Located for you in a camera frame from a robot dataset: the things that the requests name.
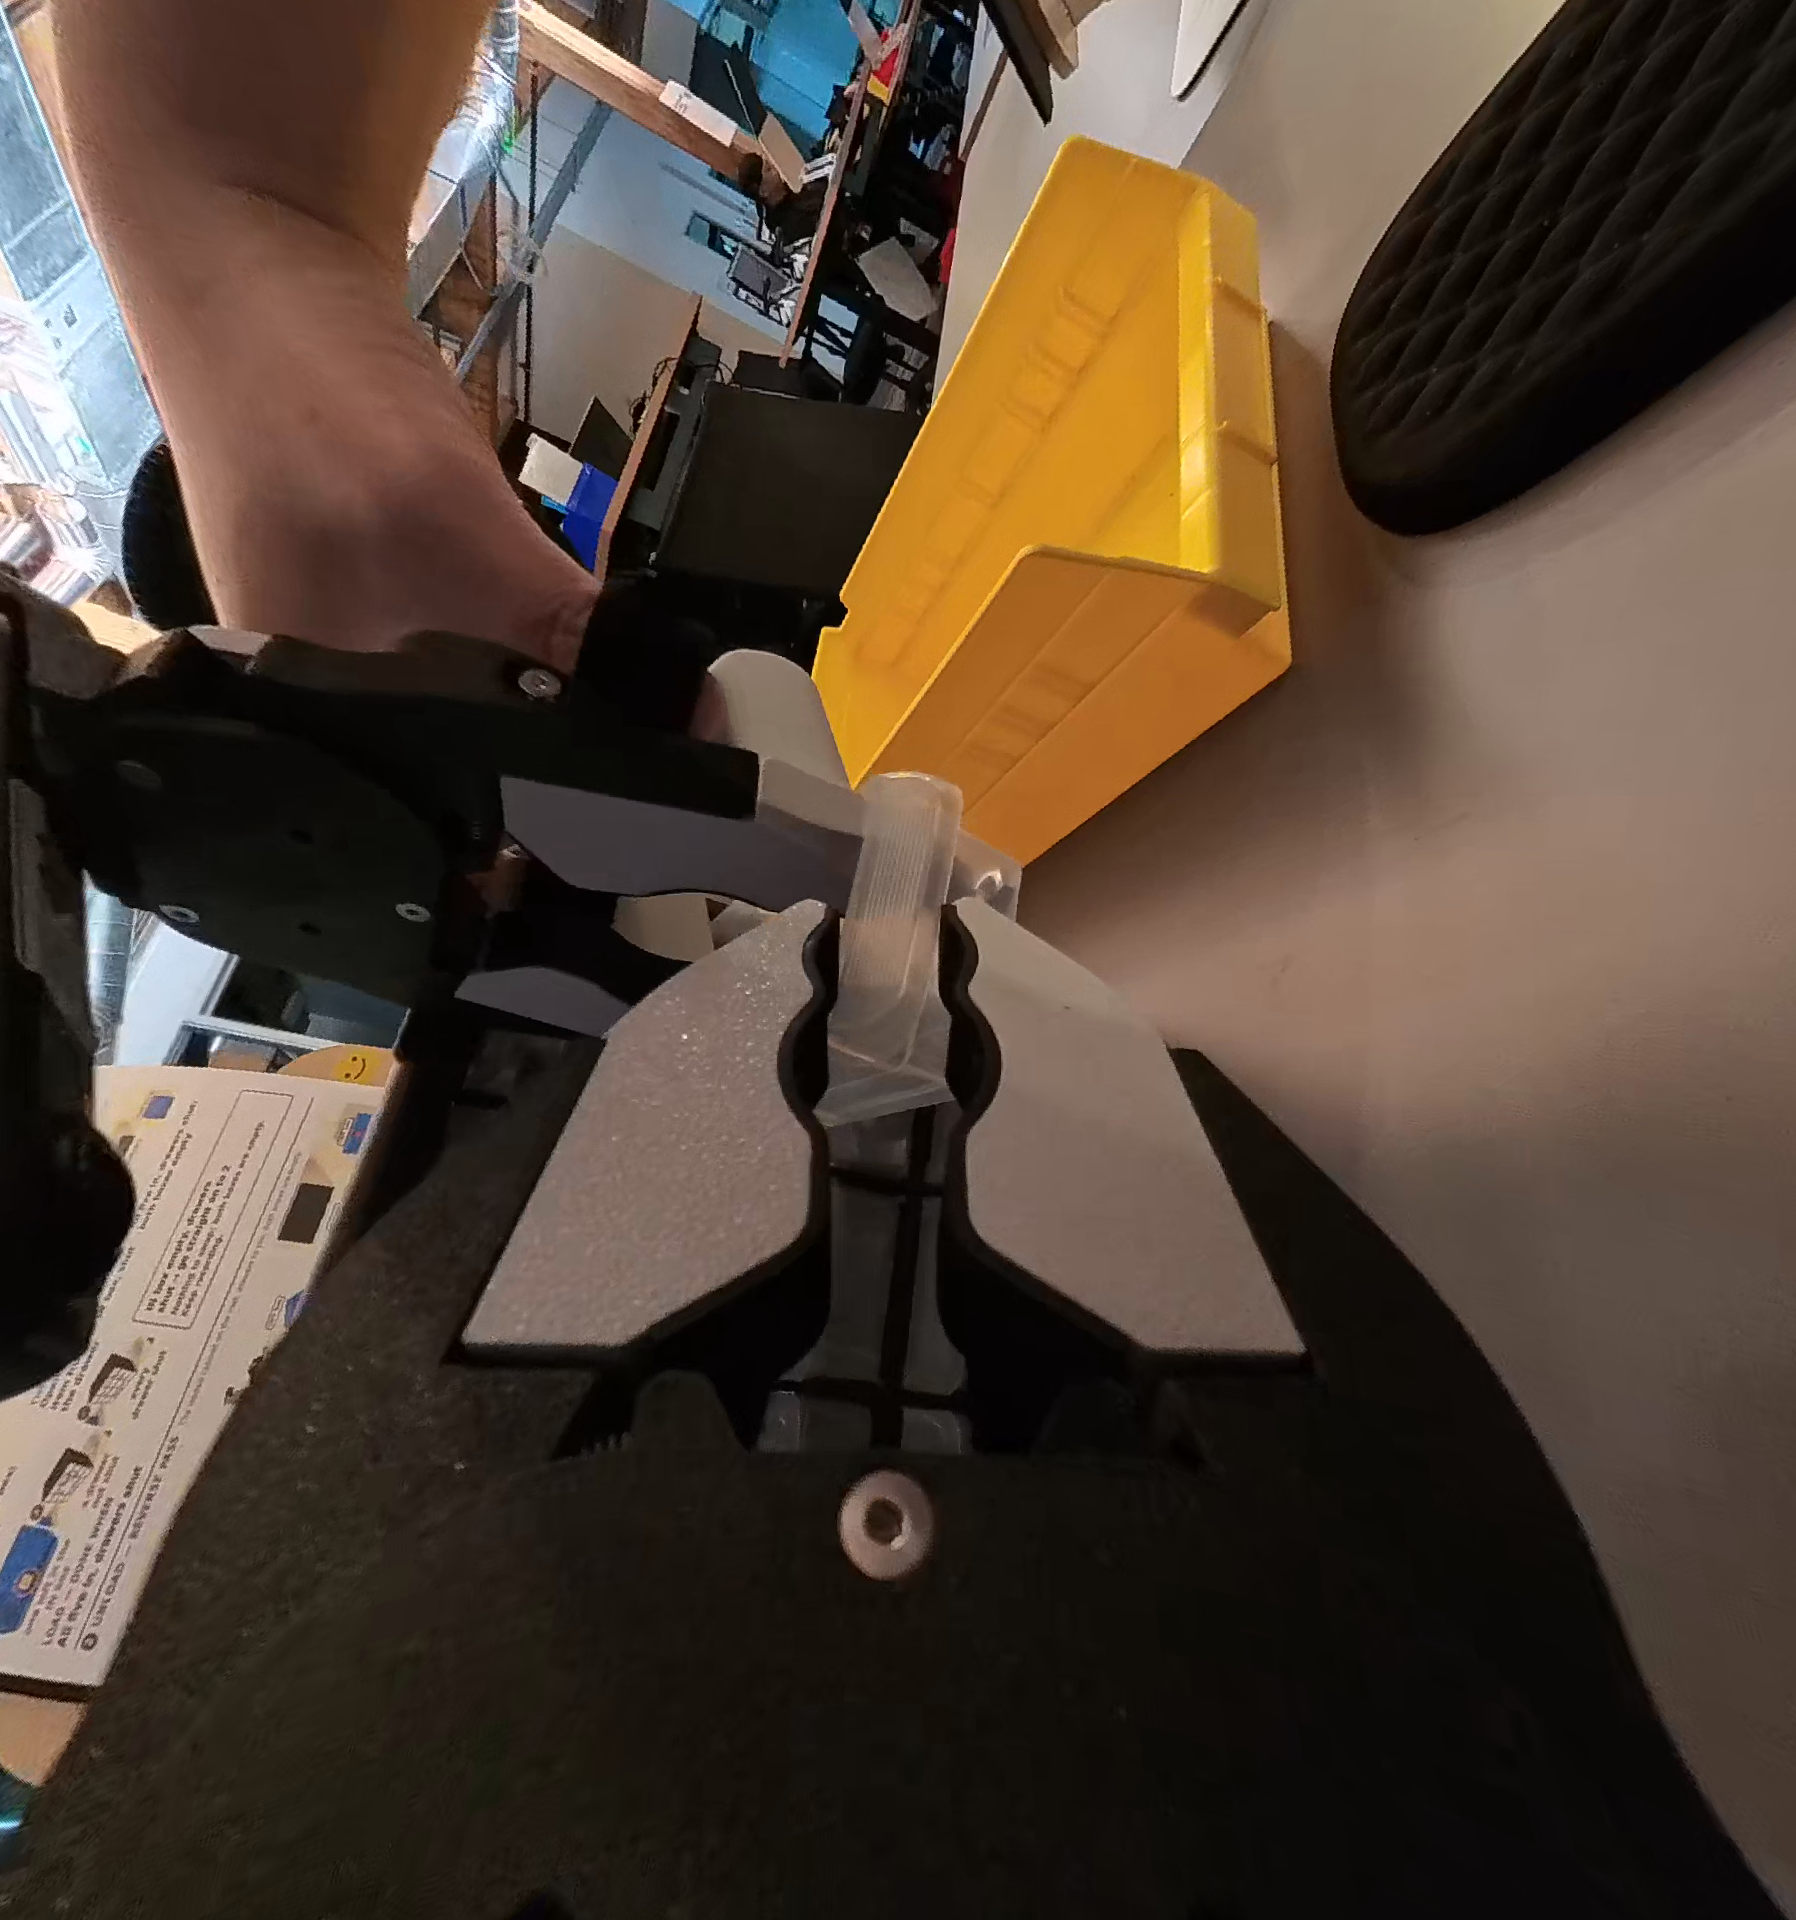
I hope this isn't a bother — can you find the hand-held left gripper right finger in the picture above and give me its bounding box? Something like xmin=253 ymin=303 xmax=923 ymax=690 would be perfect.
xmin=937 ymin=902 xmax=1307 ymax=1374

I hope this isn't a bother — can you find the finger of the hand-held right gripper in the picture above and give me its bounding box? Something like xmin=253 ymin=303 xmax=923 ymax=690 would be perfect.
xmin=454 ymin=959 xmax=661 ymax=1042
xmin=503 ymin=755 xmax=875 ymax=907

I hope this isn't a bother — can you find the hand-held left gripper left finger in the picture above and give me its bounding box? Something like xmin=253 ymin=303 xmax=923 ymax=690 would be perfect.
xmin=463 ymin=902 xmax=848 ymax=1374

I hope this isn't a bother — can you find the clear plastic drawer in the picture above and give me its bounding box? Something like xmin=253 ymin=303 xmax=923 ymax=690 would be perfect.
xmin=780 ymin=773 xmax=1027 ymax=1457

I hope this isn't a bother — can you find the black drawer cabinet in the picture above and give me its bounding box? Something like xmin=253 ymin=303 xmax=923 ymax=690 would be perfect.
xmin=653 ymin=375 xmax=915 ymax=616

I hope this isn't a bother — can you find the yellow plastic bin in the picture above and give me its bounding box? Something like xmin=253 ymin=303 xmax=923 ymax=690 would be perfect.
xmin=814 ymin=135 xmax=1295 ymax=873

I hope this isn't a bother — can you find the person's right forearm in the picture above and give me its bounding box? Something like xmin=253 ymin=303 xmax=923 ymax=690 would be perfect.
xmin=51 ymin=0 xmax=508 ymax=332

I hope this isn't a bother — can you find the person's right hand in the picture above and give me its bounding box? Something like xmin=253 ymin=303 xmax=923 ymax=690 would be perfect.
xmin=179 ymin=287 xmax=606 ymax=676

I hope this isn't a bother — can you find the printed instruction sheet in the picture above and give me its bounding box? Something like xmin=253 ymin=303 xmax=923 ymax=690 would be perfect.
xmin=0 ymin=1058 xmax=390 ymax=1697

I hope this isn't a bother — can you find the black ribbed pad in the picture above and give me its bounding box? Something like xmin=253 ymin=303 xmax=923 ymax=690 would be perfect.
xmin=1327 ymin=0 xmax=1796 ymax=541

